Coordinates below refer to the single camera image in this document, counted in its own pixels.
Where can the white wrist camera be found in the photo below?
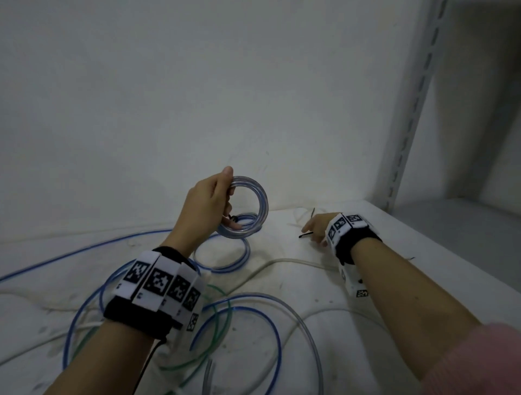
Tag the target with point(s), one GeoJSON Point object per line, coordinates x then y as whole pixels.
{"type": "Point", "coordinates": [192, 321]}
{"type": "Point", "coordinates": [350, 281]}

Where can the right black marker wristband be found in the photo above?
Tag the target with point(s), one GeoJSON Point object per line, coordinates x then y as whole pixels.
{"type": "Point", "coordinates": [350, 236]}

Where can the white perforated shelf upright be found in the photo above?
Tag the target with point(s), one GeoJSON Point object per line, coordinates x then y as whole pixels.
{"type": "Point", "coordinates": [411, 101]}

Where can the pink sleeve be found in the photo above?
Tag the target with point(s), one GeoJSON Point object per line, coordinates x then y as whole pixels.
{"type": "Point", "coordinates": [476, 362]}

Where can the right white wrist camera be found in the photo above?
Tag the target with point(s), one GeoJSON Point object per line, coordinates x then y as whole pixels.
{"type": "Point", "coordinates": [350, 281]}

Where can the person's right forearm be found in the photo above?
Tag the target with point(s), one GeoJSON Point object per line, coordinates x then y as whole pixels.
{"type": "Point", "coordinates": [407, 301]}

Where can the black marker wristband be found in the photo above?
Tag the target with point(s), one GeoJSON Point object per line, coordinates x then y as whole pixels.
{"type": "Point", "coordinates": [350, 236]}
{"type": "Point", "coordinates": [154, 285]}

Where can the person's right hand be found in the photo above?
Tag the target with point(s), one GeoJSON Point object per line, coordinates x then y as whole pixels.
{"type": "Point", "coordinates": [321, 226]}

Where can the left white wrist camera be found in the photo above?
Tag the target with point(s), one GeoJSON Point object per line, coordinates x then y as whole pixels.
{"type": "Point", "coordinates": [192, 321]}

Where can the person's left hand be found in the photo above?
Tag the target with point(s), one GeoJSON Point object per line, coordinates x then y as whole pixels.
{"type": "Point", "coordinates": [199, 211]}

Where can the grey shelf board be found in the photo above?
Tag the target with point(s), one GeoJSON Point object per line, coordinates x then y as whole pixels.
{"type": "Point", "coordinates": [468, 232]}

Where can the left black marker wristband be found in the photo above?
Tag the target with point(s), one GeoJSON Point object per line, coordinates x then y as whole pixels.
{"type": "Point", "coordinates": [154, 285]}

